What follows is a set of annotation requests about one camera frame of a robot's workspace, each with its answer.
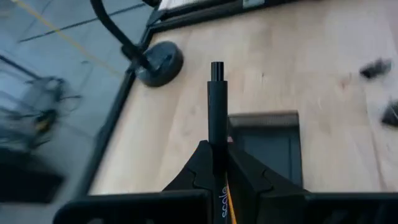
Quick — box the black binder clip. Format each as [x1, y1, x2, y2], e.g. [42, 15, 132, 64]
[359, 57, 393, 80]
[381, 99, 398, 128]

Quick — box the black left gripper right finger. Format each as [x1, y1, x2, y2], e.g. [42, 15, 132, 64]
[228, 145, 398, 224]

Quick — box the black mesh desk organizer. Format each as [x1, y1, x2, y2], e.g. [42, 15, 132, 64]
[227, 110, 304, 189]

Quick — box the black scale pen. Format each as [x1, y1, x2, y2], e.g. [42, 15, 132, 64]
[206, 61, 229, 224]

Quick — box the orange pencil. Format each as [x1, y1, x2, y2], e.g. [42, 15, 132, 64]
[226, 183, 238, 224]

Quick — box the black floor box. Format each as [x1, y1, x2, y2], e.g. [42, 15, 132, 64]
[0, 149, 65, 205]

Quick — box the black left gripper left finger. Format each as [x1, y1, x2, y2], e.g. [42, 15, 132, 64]
[52, 140, 215, 224]

